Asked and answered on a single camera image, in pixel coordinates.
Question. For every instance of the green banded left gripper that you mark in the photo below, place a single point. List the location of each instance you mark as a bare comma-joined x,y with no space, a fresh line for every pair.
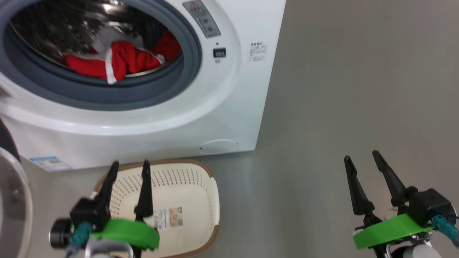
129,231

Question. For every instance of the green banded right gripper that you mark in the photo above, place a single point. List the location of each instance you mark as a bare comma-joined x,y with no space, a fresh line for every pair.
387,231

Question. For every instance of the round dark washing machine door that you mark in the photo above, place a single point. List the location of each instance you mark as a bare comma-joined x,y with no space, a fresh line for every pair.
14,200

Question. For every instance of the red and white garment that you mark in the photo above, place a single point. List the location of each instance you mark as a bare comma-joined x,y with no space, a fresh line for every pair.
125,59

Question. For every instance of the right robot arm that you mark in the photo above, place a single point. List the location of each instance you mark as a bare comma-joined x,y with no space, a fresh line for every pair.
416,251

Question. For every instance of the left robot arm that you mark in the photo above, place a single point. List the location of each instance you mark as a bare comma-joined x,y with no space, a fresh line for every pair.
107,251

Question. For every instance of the basket product label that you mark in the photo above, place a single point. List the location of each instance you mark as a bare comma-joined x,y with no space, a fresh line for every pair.
168,218

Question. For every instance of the cream perforated laundry basket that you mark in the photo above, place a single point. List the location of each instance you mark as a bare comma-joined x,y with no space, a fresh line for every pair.
193,193

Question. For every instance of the white washing machine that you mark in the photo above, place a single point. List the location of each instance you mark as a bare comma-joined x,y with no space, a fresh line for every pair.
215,100

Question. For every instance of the blue energy label sticker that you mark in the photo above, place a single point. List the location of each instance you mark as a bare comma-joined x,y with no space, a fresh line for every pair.
50,164

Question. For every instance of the oval white filter cover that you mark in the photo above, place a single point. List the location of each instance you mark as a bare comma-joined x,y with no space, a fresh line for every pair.
219,146

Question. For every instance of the printed text notice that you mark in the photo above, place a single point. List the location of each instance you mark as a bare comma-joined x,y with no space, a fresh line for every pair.
258,52

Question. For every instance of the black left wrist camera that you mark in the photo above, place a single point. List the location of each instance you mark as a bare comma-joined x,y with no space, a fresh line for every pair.
86,213

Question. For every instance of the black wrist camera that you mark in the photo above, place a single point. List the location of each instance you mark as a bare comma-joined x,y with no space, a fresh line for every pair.
86,213
430,206

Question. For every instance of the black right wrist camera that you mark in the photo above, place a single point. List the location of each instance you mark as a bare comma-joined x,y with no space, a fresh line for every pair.
430,206

